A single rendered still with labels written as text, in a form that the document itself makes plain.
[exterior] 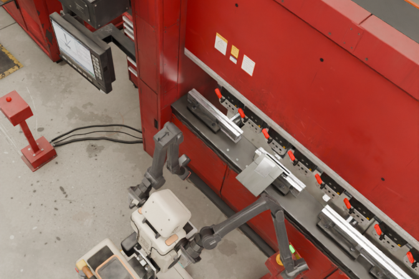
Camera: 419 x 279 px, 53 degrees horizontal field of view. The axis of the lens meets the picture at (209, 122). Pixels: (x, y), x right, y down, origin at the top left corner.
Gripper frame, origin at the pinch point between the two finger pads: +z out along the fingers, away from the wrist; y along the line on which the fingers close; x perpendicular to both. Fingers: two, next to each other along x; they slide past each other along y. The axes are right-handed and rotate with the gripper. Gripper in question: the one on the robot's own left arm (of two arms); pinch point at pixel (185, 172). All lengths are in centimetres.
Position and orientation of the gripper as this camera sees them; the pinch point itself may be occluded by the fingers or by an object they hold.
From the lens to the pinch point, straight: 265.6
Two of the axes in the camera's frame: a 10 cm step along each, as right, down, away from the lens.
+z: 2.5, 2.5, 9.3
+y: -6.8, -6.4, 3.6
